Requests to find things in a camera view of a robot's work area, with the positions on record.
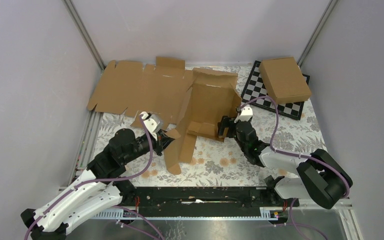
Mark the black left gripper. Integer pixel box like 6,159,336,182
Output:
123,129,178,164

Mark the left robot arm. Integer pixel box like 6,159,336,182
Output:
20,128,180,240

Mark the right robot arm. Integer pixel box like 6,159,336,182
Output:
217,116,353,209

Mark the closed brown cardboard box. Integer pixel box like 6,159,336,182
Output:
258,56,312,105

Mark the floral patterned table mat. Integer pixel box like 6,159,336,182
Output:
86,65,329,188

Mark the flat cardboard sheet stack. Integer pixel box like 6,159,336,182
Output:
87,56,193,128

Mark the black white chessboard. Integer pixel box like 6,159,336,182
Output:
240,60,305,121

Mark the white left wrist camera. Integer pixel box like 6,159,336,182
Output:
139,111,163,134

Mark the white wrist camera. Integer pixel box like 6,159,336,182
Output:
234,105,254,123
139,111,163,134

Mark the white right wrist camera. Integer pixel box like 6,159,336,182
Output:
234,105,254,123

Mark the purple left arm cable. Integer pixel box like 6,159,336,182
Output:
23,112,165,240

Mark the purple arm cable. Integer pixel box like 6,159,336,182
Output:
23,112,165,240
236,95,351,240

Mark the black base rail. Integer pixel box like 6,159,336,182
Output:
115,186,300,218

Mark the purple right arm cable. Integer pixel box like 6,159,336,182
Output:
236,95,351,240

